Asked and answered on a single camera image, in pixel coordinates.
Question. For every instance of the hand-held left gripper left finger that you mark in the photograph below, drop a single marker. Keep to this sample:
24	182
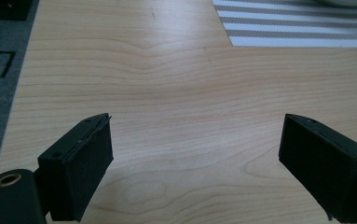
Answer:
73	177

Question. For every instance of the grey white striped placemat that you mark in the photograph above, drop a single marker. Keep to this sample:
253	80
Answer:
294	28

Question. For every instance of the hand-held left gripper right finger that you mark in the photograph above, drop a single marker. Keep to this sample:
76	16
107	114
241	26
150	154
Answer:
325	174

